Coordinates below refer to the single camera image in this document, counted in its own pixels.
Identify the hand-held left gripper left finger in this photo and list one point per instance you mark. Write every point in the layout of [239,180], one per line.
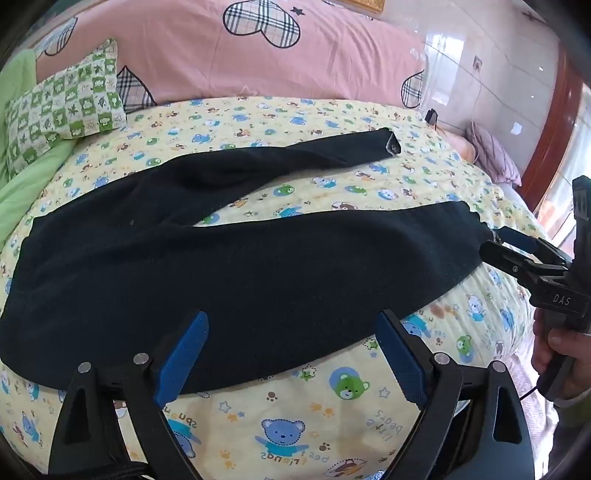
[182,353]

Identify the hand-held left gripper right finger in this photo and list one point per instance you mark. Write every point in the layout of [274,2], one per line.
[400,353]

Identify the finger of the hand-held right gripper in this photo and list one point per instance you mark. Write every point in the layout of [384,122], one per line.
[521,241]
[508,263]

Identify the black pants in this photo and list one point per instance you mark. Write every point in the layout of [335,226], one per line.
[207,277]

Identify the person's right forearm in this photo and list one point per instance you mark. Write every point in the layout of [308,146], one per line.
[575,404]

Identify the person's right hand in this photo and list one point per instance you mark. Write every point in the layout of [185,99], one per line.
[565,344]

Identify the pink striped pillow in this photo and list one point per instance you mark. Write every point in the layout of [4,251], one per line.
[496,152]

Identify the pink bed sheet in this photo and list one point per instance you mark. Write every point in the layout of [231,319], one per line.
[459,143]

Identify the yellow bear print bed sheet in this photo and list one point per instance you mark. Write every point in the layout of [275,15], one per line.
[300,429]

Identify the black charger plug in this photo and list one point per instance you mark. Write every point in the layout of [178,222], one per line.
[432,115]

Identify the green blanket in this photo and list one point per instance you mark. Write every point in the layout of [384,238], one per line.
[27,180]

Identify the green checked pillow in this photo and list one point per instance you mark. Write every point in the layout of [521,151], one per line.
[60,106]

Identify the pink heart print duvet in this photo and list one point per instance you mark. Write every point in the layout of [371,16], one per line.
[231,55]

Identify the wooden door frame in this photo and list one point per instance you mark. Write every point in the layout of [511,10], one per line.
[558,124]

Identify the wall socket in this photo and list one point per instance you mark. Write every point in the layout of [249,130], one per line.
[478,62]

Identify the gold picture frame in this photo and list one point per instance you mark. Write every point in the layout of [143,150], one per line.
[364,4]

